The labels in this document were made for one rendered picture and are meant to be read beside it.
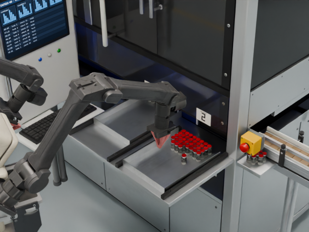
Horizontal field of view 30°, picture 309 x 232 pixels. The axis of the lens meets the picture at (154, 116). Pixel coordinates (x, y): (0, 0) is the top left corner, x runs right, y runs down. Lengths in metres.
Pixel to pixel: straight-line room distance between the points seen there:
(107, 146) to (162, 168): 0.30
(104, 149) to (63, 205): 1.11
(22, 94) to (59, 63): 0.75
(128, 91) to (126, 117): 0.90
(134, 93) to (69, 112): 0.26
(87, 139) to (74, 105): 0.91
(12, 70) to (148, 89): 0.52
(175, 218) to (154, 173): 0.71
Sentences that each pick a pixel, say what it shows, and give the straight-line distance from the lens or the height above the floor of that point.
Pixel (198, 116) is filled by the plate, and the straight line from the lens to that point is 2.59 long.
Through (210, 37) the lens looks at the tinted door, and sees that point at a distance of 2.37.
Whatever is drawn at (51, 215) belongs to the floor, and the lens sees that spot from 3.62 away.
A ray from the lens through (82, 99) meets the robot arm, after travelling 1.77.
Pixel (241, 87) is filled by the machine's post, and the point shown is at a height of 1.26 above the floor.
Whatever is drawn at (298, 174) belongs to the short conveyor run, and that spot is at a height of 0.88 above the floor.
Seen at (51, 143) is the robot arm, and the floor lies 1.37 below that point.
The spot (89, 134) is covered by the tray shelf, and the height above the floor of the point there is 0.88.
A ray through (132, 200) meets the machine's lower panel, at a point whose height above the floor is 0.17.
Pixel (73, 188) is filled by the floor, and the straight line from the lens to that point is 3.78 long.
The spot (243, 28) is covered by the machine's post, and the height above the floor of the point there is 1.51.
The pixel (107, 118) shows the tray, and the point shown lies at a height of 0.88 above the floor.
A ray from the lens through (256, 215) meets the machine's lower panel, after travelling 3.01.
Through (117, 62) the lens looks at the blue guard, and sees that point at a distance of 2.90.
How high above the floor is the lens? 2.48
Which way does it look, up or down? 35 degrees down
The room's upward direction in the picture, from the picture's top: 1 degrees counter-clockwise
